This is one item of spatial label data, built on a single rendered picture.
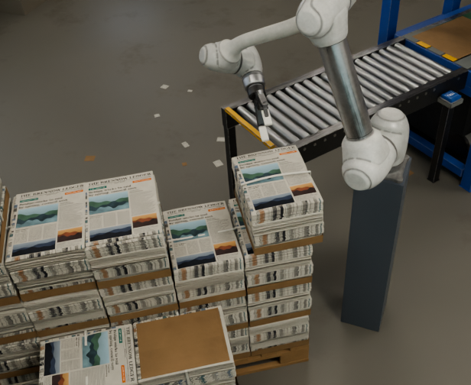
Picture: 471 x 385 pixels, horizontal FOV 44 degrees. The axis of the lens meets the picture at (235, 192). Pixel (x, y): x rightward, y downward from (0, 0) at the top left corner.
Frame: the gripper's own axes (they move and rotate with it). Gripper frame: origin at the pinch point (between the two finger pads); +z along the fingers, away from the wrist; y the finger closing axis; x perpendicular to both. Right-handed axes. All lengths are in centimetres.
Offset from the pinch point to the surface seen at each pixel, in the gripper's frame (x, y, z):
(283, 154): -6.8, 11.4, 6.5
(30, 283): 100, 9, 42
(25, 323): 108, 29, 52
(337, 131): -48, 56, -21
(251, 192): 11.6, 2.9, 24.1
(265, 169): 2.7, 8.4, 13.2
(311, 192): -11.0, -0.5, 29.8
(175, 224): 43, 30, 22
